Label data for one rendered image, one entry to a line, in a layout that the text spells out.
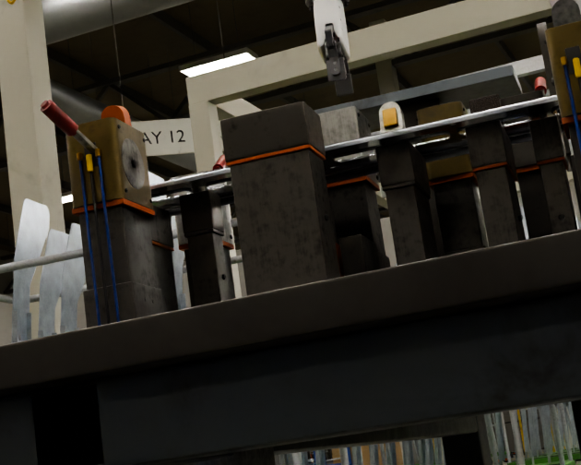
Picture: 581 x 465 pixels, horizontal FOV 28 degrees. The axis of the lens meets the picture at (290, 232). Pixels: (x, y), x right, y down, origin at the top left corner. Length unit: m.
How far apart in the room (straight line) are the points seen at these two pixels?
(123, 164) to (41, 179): 7.87
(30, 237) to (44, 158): 2.99
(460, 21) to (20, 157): 3.73
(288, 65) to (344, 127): 6.53
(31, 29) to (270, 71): 2.40
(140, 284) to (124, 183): 0.14
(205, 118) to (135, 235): 6.96
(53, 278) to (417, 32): 3.16
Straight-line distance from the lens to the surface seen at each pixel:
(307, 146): 1.52
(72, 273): 6.37
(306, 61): 8.34
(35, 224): 6.70
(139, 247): 1.61
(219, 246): 1.77
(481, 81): 1.99
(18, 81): 9.77
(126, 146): 1.62
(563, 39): 1.49
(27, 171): 9.54
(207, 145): 8.49
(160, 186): 1.71
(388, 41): 8.18
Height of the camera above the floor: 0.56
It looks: 12 degrees up
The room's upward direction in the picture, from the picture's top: 8 degrees counter-clockwise
